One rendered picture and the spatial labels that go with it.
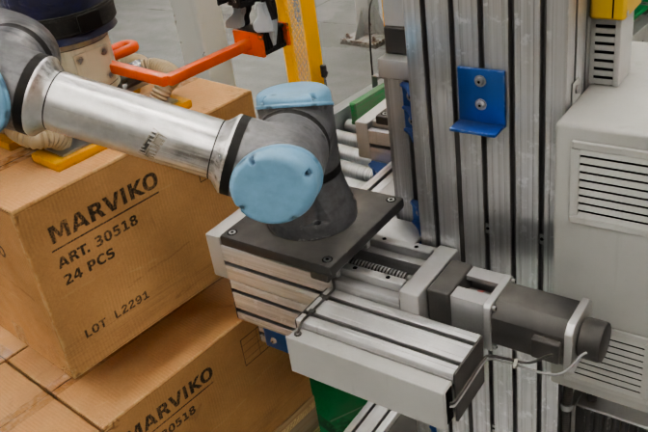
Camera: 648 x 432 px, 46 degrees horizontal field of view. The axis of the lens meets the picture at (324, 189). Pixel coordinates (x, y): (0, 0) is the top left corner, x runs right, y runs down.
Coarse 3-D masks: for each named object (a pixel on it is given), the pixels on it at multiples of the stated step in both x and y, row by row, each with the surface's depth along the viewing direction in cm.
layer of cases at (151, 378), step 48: (0, 336) 192; (144, 336) 184; (192, 336) 182; (240, 336) 186; (0, 384) 175; (48, 384) 173; (96, 384) 171; (144, 384) 169; (192, 384) 176; (240, 384) 190; (288, 384) 205
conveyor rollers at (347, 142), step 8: (640, 16) 336; (344, 128) 279; (352, 128) 276; (344, 136) 268; (352, 136) 267; (344, 144) 269; (352, 144) 267; (344, 152) 258; (352, 152) 256; (344, 160) 251; (352, 160) 257; (360, 160) 254; (368, 160) 252; (344, 168) 248; (352, 168) 246; (360, 168) 245; (368, 168) 244; (352, 176) 247; (360, 176) 245; (368, 176) 242; (352, 184) 236; (360, 184) 235
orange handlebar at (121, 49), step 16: (112, 48) 166; (128, 48) 164; (224, 48) 154; (240, 48) 156; (112, 64) 155; (192, 64) 149; (208, 64) 151; (144, 80) 149; (160, 80) 145; (176, 80) 146
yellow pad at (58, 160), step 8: (176, 96) 168; (176, 104) 164; (184, 104) 165; (72, 144) 151; (80, 144) 151; (88, 144) 151; (40, 152) 151; (48, 152) 150; (56, 152) 149; (64, 152) 148; (72, 152) 149; (80, 152) 149; (88, 152) 150; (96, 152) 151; (40, 160) 149; (48, 160) 147; (56, 160) 147; (64, 160) 146; (72, 160) 147; (80, 160) 149; (56, 168) 146; (64, 168) 146
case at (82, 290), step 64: (0, 192) 142; (64, 192) 141; (128, 192) 152; (192, 192) 165; (0, 256) 149; (64, 256) 145; (128, 256) 156; (192, 256) 170; (0, 320) 171; (64, 320) 148; (128, 320) 160
